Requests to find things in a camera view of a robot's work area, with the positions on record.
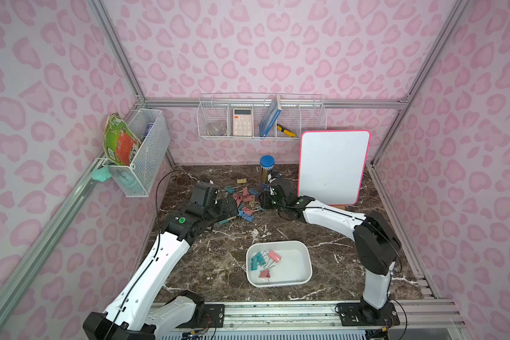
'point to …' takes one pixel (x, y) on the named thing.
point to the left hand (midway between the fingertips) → (225, 202)
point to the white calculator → (242, 122)
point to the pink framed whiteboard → (332, 166)
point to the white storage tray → (278, 263)
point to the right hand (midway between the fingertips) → (260, 196)
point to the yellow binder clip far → (241, 180)
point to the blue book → (270, 117)
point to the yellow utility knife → (286, 132)
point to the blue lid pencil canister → (267, 163)
